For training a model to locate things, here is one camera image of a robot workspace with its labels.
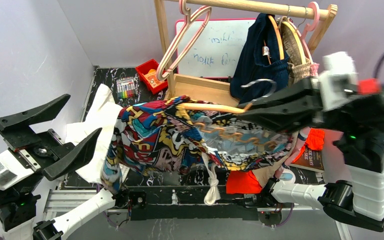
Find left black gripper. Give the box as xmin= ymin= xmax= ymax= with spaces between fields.
xmin=0 ymin=92 xmax=102 ymax=193

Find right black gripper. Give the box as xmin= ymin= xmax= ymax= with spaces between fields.
xmin=232 ymin=73 xmax=355 ymax=133

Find orange wooden hanger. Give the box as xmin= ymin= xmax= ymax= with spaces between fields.
xmin=181 ymin=78 xmax=277 ymax=147

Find comic print shorts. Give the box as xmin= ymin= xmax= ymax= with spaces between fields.
xmin=100 ymin=95 xmax=297 ymax=206

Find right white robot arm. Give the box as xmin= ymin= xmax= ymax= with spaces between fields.
xmin=237 ymin=78 xmax=384 ymax=232

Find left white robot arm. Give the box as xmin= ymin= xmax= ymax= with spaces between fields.
xmin=0 ymin=94 xmax=130 ymax=240

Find beige shorts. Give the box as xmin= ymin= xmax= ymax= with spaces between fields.
xmin=252 ymin=20 xmax=312 ymax=187

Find navy blue shorts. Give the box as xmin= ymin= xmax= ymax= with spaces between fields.
xmin=229 ymin=13 xmax=289 ymax=104

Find yellow hanger with beige shorts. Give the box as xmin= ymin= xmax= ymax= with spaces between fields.
xmin=279 ymin=16 xmax=307 ymax=65

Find orange hanger with navy shorts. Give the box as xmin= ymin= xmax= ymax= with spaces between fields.
xmin=266 ymin=14 xmax=285 ymax=60

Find orange shorts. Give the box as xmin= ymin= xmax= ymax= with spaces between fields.
xmin=226 ymin=171 xmax=263 ymax=194

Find pink hanger far right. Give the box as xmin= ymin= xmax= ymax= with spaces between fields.
xmin=292 ymin=1 xmax=320 ymax=64

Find beige plastic hanger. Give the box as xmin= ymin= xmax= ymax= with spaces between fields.
xmin=157 ymin=0 xmax=212 ymax=80

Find pink plastic hanger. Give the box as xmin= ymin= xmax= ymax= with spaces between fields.
xmin=156 ymin=0 xmax=214 ymax=81

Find small red cloth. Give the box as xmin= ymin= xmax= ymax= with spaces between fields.
xmin=292 ymin=128 xmax=325 ymax=163

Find pink patterned garment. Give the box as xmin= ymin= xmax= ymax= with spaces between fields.
xmin=274 ymin=62 xmax=319 ymax=179

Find white cloth garment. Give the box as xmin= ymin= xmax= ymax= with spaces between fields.
xmin=65 ymin=83 xmax=130 ymax=185

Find dark book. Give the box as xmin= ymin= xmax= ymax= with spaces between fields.
xmin=290 ymin=148 xmax=325 ymax=173

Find marker pen pack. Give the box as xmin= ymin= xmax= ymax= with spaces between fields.
xmin=115 ymin=77 xmax=137 ymax=100

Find pink framed whiteboard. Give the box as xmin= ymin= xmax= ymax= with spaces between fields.
xmin=177 ymin=18 xmax=255 ymax=79

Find orange card box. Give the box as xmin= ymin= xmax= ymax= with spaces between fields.
xmin=144 ymin=69 xmax=164 ymax=89

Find red plastic bin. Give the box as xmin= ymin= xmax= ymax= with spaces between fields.
xmin=135 ymin=59 xmax=168 ymax=95

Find wooden clothes rack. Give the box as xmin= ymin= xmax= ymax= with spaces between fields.
xmin=154 ymin=0 xmax=338 ymax=107

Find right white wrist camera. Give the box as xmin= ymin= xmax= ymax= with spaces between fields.
xmin=317 ymin=51 xmax=382 ymax=112

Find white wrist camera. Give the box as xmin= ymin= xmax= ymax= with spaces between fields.
xmin=0 ymin=150 xmax=34 ymax=191
xmin=317 ymin=51 xmax=382 ymax=112

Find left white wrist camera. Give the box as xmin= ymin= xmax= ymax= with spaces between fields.
xmin=0 ymin=150 xmax=34 ymax=191

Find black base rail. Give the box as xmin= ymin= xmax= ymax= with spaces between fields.
xmin=129 ymin=185 xmax=284 ymax=221

